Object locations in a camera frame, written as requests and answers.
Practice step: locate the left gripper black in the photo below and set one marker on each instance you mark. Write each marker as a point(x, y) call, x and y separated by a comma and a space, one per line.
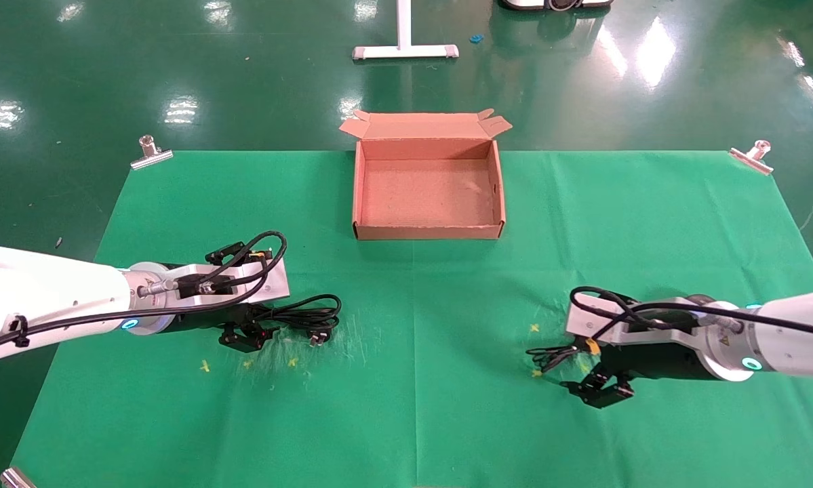
point(203, 320)

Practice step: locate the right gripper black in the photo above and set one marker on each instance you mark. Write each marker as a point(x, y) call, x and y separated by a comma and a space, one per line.
point(657, 364)

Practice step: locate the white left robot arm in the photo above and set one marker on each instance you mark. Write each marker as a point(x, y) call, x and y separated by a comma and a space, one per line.
point(40, 291)

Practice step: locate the dark wheeled robot base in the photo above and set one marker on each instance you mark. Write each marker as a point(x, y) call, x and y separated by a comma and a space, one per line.
point(555, 4)

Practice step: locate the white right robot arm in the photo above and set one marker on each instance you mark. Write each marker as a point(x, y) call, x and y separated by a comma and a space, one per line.
point(799, 339)

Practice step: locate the open brown cardboard box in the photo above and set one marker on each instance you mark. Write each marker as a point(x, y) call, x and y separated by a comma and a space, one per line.
point(426, 193)

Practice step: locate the green table cloth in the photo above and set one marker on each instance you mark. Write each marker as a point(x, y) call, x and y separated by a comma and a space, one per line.
point(413, 373)

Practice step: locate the silver binder clip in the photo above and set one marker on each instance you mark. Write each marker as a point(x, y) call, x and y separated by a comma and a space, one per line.
point(151, 157)
point(752, 160)
point(16, 478)

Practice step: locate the white stand base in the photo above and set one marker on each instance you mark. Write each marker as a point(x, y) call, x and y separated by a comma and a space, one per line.
point(406, 51)

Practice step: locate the left wrist silver camera mount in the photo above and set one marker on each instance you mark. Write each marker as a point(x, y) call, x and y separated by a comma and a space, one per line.
point(270, 285)

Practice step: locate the wrist silver camera mount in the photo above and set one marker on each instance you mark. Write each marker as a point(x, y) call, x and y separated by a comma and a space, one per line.
point(580, 324)
point(270, 285)

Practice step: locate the right wrist silver camera mount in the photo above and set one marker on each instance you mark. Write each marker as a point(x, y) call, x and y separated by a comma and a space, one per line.
point(580, 324)

